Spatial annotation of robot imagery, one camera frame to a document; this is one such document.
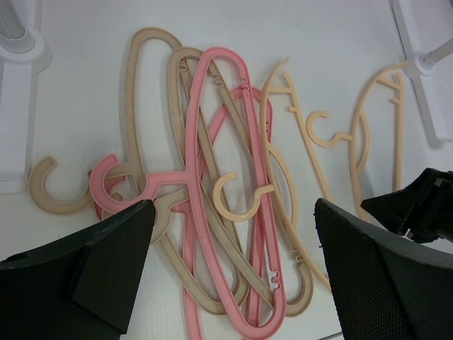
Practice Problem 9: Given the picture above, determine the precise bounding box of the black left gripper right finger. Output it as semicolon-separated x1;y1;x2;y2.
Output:
314;198;452;339

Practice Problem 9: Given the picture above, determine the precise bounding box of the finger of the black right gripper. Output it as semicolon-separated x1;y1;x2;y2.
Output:
361;168;452;243

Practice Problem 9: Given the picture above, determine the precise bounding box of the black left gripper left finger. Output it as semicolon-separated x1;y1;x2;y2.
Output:
1;200;156;339

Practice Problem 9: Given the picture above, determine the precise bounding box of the cream hanger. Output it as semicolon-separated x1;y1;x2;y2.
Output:
306;62;408;222
214;57;333;291

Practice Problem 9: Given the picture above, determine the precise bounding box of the pink lower thick hanger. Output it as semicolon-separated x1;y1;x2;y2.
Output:
94;86;280;340

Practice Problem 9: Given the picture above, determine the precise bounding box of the pink thick hanger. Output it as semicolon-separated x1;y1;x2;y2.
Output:
94;86;280;340
88;46;286;338

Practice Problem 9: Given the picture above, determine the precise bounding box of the beige outer thick hanger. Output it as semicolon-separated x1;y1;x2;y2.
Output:
28;28;245;315

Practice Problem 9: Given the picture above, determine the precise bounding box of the beige thick hanger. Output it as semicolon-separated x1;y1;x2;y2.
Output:
28;28;245;315
151;47;314;317

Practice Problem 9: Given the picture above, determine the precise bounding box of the white right rack foot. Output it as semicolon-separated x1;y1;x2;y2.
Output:
391;1;452;148

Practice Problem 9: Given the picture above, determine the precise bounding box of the white rack foot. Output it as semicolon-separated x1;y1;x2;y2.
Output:
1;26;52;193
391;1;452;148

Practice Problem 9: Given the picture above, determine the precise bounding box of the pink upper thick hanger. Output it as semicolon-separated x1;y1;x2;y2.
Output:
88;46;286;338

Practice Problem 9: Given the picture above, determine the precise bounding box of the grey right rack pole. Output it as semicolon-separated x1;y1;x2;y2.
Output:
426;38;453;68

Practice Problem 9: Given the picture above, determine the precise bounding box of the white left rack foot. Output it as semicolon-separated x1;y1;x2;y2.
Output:
1;26;52;193

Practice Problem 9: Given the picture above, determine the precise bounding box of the beige inner thick hanger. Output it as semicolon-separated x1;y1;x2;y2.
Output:
151;47;314;317

